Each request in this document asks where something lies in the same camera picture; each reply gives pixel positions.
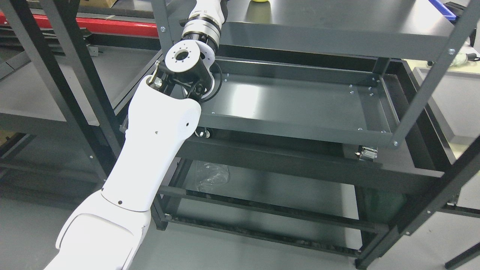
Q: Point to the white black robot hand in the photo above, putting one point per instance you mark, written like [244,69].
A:
[216,10]

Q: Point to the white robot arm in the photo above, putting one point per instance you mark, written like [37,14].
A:
[106,230]

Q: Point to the black metal shelf rack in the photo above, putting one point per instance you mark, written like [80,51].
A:
[350,200]

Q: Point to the red metal beam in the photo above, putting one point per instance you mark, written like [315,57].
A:
[98,25]

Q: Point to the grey metal cart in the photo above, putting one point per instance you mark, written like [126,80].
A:
[357,72]

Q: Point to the clear plastic bag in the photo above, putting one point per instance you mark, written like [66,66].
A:
[209,176]

